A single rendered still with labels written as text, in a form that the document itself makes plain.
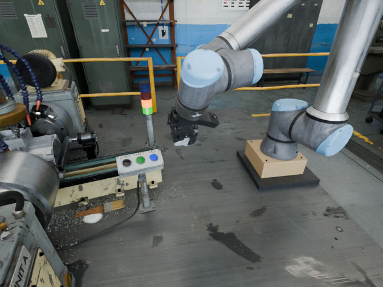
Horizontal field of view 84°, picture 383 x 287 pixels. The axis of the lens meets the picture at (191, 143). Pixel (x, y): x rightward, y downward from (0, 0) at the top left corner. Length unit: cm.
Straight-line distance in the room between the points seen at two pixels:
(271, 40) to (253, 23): 533
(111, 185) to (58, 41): 342
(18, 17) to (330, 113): 422
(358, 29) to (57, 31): 392
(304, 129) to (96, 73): 367
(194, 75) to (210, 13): 556
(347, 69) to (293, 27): 544
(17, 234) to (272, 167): 97
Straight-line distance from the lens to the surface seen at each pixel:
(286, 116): 106
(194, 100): 52
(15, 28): 448
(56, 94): 143
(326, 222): 109
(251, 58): 57
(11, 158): 85
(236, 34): 71
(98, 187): 109
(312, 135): 99
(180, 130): 64
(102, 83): 421
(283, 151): 113
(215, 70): 48
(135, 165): 82
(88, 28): 410
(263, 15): 77
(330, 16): 745
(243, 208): 101
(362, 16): 92
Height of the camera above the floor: 153
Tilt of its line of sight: 31 degrees down
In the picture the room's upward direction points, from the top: straight up
